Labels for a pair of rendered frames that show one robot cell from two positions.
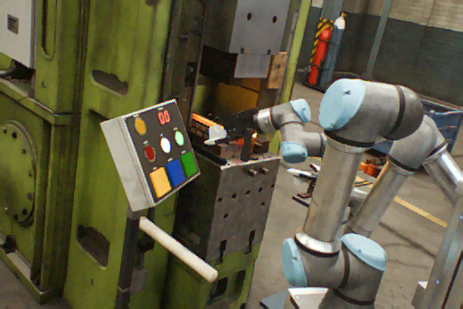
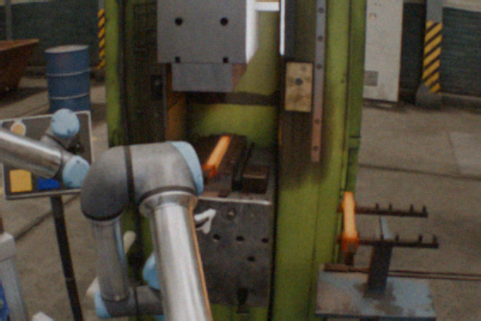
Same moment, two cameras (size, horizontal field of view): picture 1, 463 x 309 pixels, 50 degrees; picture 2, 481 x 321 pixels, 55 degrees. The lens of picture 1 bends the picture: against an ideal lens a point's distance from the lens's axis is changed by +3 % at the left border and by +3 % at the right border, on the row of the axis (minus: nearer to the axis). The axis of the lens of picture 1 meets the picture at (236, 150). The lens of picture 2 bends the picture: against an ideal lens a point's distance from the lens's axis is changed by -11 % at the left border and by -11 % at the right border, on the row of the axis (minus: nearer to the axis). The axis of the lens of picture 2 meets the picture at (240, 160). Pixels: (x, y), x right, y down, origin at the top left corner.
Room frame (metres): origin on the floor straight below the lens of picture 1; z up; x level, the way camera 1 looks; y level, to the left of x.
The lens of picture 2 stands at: (1.17, -1.44, 1.64)
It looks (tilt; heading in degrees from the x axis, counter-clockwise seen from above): 20 degrees down; 56
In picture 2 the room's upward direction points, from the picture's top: straight up
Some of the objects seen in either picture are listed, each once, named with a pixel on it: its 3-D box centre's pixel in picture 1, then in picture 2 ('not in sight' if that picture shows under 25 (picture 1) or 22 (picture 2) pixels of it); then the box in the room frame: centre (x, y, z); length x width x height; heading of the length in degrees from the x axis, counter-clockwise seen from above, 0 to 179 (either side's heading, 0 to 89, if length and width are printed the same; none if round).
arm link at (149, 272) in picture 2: (363, 203); (162, 267); (1.60, -0.47, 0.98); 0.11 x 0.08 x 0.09; 49
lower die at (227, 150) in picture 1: (204, 133); (213, 159); (2.12, 0.16, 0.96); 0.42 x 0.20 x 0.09; 49
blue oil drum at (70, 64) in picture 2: not in sight; (68, 82); (2.72, 4.80, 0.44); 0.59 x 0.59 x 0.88
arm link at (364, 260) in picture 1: (357, 264); not in sight; (1.14, -0.37, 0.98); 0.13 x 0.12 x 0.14; 106
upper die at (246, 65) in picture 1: (218, 54); (213, 66); (2.12, 0.16, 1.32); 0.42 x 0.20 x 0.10; 49
